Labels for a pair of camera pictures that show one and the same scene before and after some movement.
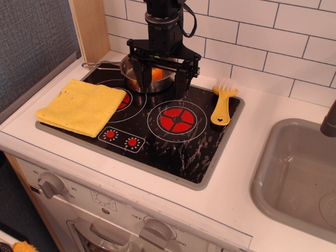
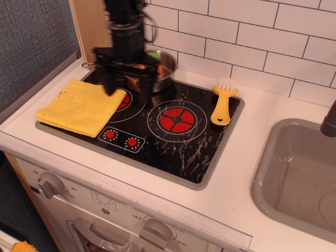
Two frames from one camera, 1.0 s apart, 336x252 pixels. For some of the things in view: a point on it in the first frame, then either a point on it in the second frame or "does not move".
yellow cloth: [82, 107] does not move
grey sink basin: [293, 178] does not move
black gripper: [165, 48] → [128, 53]
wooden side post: [90, 21] does not move
